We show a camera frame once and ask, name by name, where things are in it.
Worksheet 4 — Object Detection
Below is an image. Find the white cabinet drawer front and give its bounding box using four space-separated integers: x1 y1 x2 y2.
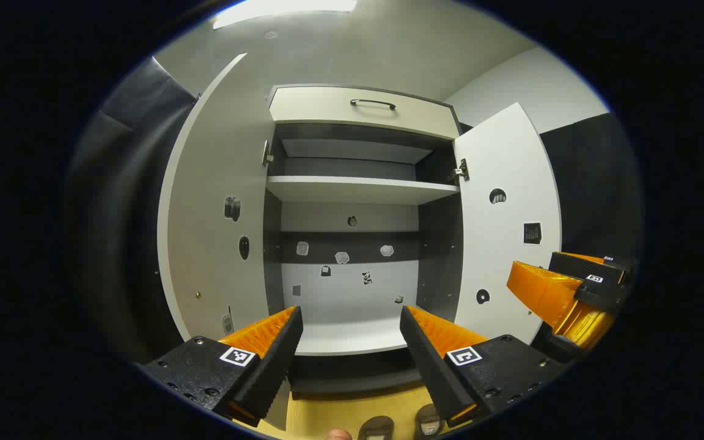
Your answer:
268 86 463 140

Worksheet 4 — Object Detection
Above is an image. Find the white cabinet door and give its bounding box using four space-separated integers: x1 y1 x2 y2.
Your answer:
156 54 292 430
453 103 563 346

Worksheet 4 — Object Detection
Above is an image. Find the white cabinet shelf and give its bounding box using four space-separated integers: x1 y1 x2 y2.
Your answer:
265 176 461 204

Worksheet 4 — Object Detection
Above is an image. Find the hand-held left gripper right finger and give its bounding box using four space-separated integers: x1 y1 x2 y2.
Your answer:
400 304 568 428

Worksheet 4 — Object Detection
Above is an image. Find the black backdrop cloth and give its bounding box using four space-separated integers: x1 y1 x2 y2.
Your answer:
68 58 643 362

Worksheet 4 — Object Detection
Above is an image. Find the brown fuzzy shoe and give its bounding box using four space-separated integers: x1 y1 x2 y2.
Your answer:
414 403 446 438
358 416 395 440

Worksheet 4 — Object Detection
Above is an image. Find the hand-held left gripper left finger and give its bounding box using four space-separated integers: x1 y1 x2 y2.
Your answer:
138 306 304 427

